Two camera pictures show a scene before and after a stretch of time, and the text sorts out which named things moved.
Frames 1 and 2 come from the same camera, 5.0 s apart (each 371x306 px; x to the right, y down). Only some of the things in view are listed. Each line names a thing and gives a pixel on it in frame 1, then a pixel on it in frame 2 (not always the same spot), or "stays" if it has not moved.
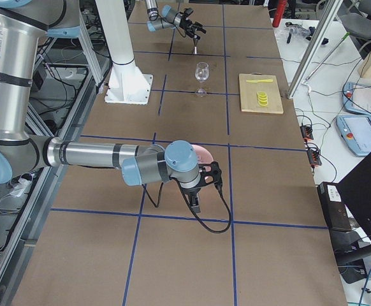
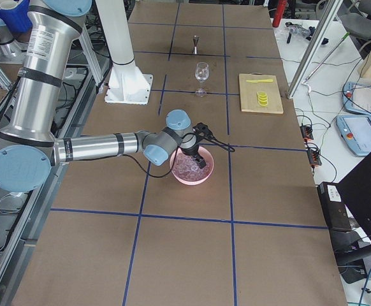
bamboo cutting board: x=248 y=93 stays
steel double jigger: x=195 y=41 stays
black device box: x=334 y=211 stays
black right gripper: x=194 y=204 -> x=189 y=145
